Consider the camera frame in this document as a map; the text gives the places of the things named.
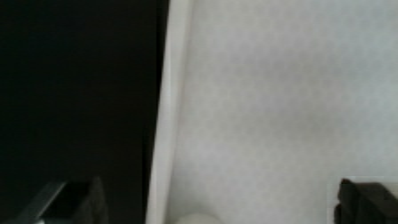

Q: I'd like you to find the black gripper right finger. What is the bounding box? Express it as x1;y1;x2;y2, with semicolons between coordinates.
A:
334;179;398;224

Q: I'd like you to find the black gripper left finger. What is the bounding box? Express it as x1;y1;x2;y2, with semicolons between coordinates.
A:
10;177;110;224

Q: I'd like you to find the white desk top tray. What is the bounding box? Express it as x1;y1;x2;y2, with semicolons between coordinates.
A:
145;0;398;224

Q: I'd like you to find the white desk leg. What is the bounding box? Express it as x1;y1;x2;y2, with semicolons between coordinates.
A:
176;214;222;224

